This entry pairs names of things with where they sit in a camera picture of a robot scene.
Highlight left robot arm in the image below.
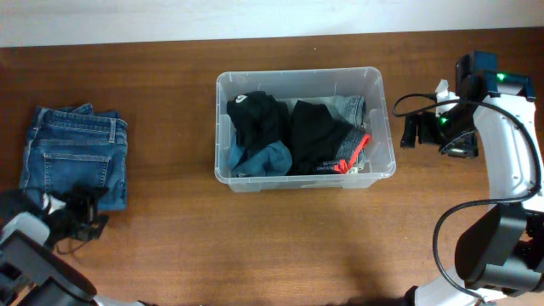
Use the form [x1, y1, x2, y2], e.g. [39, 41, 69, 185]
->
[1, 186, 147, 306]

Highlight clear plastic storage bin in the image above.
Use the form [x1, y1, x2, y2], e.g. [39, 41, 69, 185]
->
[214, 67, 396, 192]

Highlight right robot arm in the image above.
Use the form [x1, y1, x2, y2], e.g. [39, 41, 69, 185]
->
[400, 51, 543, 305]

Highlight small blue denim cloth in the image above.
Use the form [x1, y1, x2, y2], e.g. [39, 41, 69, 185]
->
[228, 134, 292, 178]

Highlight dark blue jeans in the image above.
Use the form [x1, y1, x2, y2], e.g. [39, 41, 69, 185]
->
[19, 104, 128, 211]

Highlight light blue jeans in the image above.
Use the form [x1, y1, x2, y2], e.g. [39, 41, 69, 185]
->
[282, 95, 366, 173]

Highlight black red grey garment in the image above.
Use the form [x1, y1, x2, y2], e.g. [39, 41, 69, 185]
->
[290, 100, 371, 175]

